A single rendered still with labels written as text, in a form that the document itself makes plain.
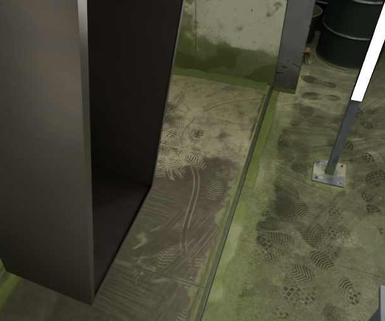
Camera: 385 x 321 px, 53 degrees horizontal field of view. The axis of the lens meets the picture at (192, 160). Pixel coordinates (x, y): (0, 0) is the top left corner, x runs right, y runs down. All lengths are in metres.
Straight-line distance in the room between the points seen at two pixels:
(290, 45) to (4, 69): 2.47
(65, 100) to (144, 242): 1.51
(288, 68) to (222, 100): 0.56
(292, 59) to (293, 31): 0.22
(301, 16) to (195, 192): 1.42
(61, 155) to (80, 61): 0.26
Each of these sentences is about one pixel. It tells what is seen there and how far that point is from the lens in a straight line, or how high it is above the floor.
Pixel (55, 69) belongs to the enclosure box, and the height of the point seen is 1.49.
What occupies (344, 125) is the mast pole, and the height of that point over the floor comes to 0.42.
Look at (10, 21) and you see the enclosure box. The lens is 0.68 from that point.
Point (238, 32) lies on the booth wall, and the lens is 3.04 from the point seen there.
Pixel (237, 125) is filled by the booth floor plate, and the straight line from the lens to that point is 2.78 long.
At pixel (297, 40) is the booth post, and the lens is 2.99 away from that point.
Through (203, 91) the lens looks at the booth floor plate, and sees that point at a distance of 3.10.
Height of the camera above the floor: 1.84
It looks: 46 degrees down
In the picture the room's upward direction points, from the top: 1 degrees counter-clockwise
